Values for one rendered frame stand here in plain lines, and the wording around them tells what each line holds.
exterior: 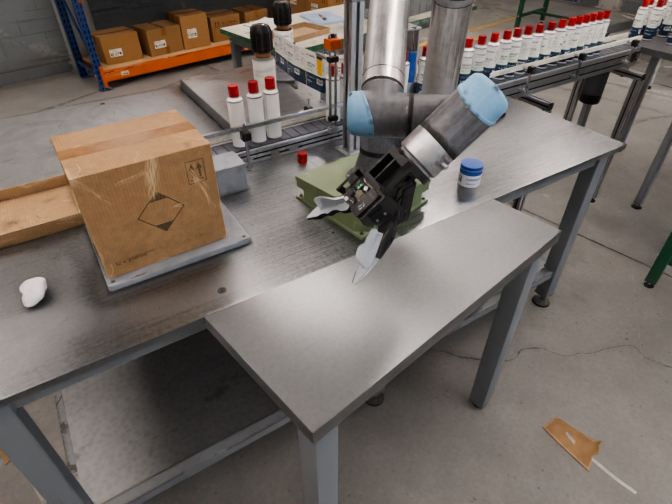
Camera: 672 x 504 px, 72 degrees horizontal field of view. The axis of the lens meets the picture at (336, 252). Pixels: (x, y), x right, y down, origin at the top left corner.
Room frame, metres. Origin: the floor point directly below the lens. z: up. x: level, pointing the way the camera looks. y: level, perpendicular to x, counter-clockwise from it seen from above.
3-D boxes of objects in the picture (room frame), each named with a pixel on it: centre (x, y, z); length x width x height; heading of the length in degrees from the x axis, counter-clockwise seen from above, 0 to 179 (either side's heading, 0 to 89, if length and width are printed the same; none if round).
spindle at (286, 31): (2.23, 0.23, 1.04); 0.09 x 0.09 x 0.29
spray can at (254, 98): (1.50, 0.27, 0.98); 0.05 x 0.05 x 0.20
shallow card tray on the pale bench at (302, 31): (3.22, 0.24, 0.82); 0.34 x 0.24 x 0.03; 138
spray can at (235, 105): (1.46, 0.32, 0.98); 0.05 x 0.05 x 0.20
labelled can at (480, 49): (2.05, -0.61, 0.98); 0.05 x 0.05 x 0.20
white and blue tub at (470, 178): (1.30, -0.42, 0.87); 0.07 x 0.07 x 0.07
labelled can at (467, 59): (2.01, -0.54, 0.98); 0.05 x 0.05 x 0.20
